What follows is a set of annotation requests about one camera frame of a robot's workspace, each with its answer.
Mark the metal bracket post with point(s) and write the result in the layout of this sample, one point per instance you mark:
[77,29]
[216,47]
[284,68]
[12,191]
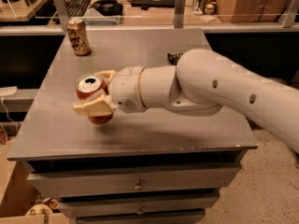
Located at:
[62,13]
[287,19]
[178,19]

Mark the black laptop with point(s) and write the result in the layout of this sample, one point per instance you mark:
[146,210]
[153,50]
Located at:
[153,3]

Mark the red coke can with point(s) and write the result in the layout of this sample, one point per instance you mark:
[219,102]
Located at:
[87,86]

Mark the top drawer with knob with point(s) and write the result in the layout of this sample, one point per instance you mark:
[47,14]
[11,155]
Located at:
[134,180]

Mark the middle metal bracket post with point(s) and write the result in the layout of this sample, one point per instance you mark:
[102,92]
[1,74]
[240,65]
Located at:
[178,19]

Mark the black headset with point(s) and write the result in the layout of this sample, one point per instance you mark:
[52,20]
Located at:
[107,7]

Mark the left metal bracket post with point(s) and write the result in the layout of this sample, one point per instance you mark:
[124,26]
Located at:
[62,13]

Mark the black keyboard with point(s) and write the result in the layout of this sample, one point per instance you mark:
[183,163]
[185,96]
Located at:
[76,8]

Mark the gold drink can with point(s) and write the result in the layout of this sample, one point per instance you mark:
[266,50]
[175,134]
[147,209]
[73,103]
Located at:
[76,30]

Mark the drawer with knob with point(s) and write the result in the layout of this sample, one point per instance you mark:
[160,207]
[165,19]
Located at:
[140,204]
[134,180]

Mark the white power strip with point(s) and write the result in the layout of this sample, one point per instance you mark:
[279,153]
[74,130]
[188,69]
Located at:
[7,91]

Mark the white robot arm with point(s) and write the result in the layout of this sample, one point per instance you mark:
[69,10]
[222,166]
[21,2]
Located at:
[200,84]

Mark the right metal bracket post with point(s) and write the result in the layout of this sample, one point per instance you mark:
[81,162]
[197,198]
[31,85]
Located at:
[287,19]

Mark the brown cardboard box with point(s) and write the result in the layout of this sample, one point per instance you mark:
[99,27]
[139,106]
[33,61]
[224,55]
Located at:
[250,10]

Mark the middle drawer with knob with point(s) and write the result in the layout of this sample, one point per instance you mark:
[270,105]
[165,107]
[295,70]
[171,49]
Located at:
[140,204]

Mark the grey drawer cabinet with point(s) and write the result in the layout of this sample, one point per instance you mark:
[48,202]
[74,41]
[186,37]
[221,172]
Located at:
[53,138]

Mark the small round jar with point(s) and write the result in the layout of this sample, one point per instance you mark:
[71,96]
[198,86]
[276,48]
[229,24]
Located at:
[209,9]

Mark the bottom drawer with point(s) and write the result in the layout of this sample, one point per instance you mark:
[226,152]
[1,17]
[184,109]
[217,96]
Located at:
[171,217]

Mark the rxbar chocolate wrapper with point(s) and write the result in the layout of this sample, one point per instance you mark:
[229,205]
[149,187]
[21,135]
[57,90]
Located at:
[173,57]

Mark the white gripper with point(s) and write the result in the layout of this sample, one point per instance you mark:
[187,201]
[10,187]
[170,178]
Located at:
[126,88]

